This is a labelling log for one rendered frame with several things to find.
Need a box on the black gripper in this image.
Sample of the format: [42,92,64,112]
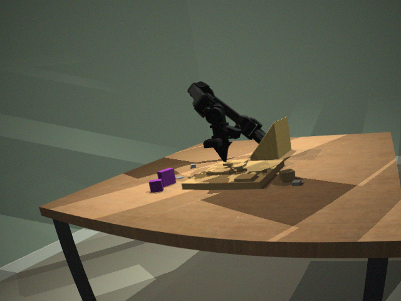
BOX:
[203,121,233,162]

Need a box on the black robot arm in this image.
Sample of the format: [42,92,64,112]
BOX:
[188,82,266,144]

